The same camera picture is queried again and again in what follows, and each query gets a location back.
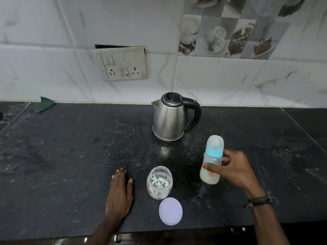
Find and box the person's left hand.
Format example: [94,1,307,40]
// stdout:
[105,168,134,220]

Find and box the green scrub pad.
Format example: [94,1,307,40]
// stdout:
[31,96,56,113]

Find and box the green measuring scoop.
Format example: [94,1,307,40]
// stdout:
[151,174,166,189]

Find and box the stainless steel electric kettle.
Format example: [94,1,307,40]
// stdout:
[151,92,202,144]

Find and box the clear glass jar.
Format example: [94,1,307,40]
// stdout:
[146,166,173,200]

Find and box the person's right hand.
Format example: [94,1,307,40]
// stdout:
[202,149,266,198]

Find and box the white round jar lid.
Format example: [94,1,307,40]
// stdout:
[159,197,183,226]

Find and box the baby bottle with blue collar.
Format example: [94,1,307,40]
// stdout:
[199,135,225,185]

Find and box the person's left forearm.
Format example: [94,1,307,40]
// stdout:
[85,214,122,245]

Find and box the white wall switch socket panel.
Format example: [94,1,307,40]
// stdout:
[96,46,148,81]

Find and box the person's right forearm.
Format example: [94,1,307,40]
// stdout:
[249,196,290,245]

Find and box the black wrist band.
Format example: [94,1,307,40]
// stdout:
[244,196,274,208]

